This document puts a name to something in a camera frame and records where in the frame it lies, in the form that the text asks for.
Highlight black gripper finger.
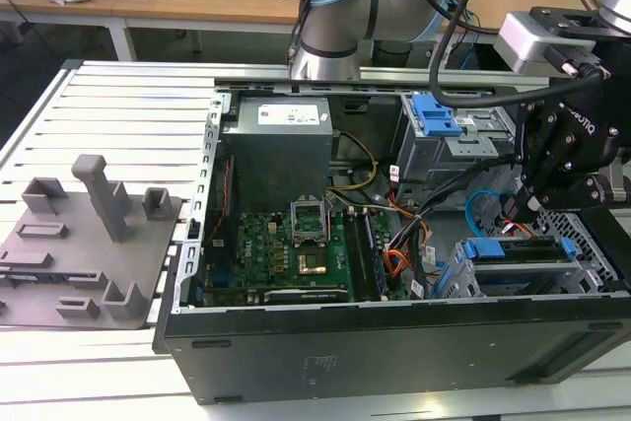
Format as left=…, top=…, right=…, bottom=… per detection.
left=511, top=95, right=563, bottom=223
left=529, top=134, right=596, bottom=225

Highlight blue disk data wire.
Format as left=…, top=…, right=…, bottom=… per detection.
left=465, top=186, right=519, bottom=245

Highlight grey metal disk bay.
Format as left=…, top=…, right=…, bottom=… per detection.
left=433, top=208, right=622, bottom=300

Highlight black RAM slot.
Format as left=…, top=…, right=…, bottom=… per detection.
left=343, top=208, right=366, bottom=302

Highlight blue plastic drive latch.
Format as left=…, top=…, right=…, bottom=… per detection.
left=413, top=94, right=464, bottom=138

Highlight grey optical drive cage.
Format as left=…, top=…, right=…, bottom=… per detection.
left=396, top=93, right=524, bottom=205

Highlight black RAM stick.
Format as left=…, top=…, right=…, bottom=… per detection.
left=362, top=208, right=386, bottom=300

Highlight black PC case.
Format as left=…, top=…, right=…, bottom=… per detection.
left=152, top=76, right=631, bottom=405

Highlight metal CPU socket cover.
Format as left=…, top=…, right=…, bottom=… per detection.
left=288, top=196, right=329, bottom=245

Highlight CPU socket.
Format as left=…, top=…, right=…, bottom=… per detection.
left=294, top=247, right=330, bottom=279

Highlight grey power supply unit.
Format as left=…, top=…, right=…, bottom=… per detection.
left=220, top=97, right=334, bottom=205

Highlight black graphics card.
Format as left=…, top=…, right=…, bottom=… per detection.
left=263, top=287, right=349, bottom=305

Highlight green motherboard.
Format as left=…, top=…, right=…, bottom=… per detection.
left=204, top=206, right=435, bottom=304

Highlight grey parts rack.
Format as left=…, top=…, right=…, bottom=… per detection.
left=0, top=154, right=184, bottom=329

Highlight red disk power wire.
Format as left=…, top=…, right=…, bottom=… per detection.
left=500, top=221, right=541, bottom=240

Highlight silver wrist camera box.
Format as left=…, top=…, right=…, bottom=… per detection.
left=494, top=10, right=561, bottom=72

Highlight black cable bundle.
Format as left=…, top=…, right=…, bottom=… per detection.
left=388, top=157, right=519, bottom=294

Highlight blue room cable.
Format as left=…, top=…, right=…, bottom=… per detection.
left=460, top=0, right=484, bottom=70

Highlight yellow and black wire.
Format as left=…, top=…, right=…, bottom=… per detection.
left=327, top=130, right=379, bottom=191

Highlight orange wire bundle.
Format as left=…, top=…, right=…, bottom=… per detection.
left=386, top=191, right=433, bottom=278

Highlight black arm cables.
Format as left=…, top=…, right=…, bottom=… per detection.
left=287, top=0, right=331, bottom=67

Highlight thin red wire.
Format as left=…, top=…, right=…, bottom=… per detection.
left=211, top=154, right=236, bottom=245

